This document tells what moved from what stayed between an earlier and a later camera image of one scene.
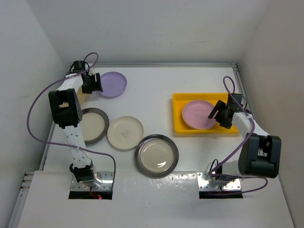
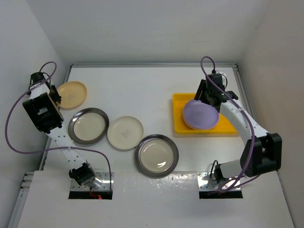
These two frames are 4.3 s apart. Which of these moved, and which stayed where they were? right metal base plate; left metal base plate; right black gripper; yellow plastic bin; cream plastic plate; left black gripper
Moved: right black gripper; left black gripper
Stayed: yellow plastic bin; left metal base plate; right metal base plate; cream plastic plate
